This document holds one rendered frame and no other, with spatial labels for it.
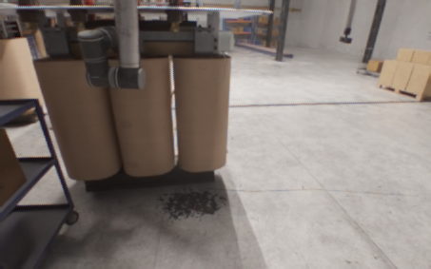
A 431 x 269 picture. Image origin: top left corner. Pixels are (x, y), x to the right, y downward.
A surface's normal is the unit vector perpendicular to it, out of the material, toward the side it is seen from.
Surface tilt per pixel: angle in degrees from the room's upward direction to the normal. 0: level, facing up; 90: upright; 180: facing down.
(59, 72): 90
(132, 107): 90
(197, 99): 90
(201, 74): 90
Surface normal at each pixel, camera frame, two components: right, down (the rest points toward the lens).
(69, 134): 0.18, 0.44
